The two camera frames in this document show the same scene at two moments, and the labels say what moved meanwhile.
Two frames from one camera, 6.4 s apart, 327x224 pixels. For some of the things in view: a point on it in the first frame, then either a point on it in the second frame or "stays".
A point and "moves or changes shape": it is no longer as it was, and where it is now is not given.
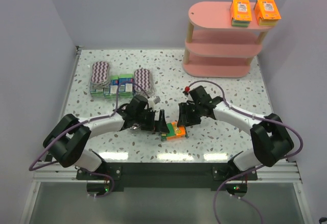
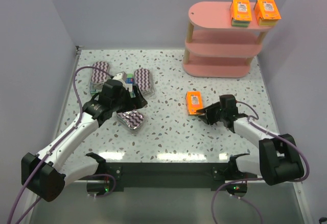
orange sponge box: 241,13 stays
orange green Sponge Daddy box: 175,132 moves or changes shape
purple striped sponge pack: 100,76 stays
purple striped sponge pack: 142,78 stays
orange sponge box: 266,12 stays
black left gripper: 155,121 to 133,98
